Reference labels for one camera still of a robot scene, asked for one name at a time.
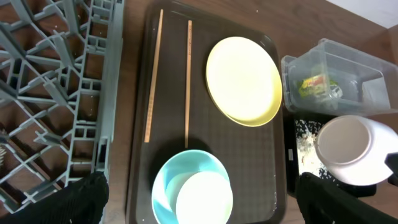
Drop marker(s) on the yellow snack wrapper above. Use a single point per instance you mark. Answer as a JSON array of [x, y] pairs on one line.
[[317, 87]]

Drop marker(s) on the yellow plate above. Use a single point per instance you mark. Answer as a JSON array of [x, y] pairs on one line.
[[243, 81]]

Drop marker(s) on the white tissue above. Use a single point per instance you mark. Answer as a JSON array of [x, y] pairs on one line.
[[335, 91]]

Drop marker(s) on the dark brown serving tray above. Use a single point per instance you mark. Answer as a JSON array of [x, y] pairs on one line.
[[253, 157]]

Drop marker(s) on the light blue bowl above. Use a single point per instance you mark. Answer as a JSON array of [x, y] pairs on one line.
[[183, 162]]

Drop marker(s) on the white bowl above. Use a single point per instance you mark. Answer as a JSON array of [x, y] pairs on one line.
[[354, 149]]

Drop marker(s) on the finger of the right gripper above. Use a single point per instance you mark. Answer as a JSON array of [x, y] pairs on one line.
[[392, 162]]

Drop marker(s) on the right wooden chopstick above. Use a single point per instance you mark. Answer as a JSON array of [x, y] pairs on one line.
[[188, 81]]

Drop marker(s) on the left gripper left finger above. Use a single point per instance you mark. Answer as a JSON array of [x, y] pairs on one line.
[[81, 202]]

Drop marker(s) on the pile of rice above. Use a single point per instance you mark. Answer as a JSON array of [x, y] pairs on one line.
[[306, 146]]

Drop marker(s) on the wooden chopstick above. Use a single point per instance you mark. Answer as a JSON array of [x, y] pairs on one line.
[[188, 81], [153, 79]]

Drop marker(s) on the black tray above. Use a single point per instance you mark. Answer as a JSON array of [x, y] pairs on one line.
[[291, 159]]

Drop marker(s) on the grey plastic dish rack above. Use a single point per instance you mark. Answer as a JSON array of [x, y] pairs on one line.
[[60, 63]]

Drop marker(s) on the clear plastic bin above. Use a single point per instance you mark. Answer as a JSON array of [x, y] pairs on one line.
[[369, 84]]

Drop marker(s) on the left wooden chopstick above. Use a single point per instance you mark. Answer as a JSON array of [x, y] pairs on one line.
[[153, 79]]

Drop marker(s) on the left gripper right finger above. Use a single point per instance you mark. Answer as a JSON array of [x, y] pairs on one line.
[[322, 202]]

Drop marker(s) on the white paper cup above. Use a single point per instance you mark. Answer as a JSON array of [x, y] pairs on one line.
[[200, 197]]

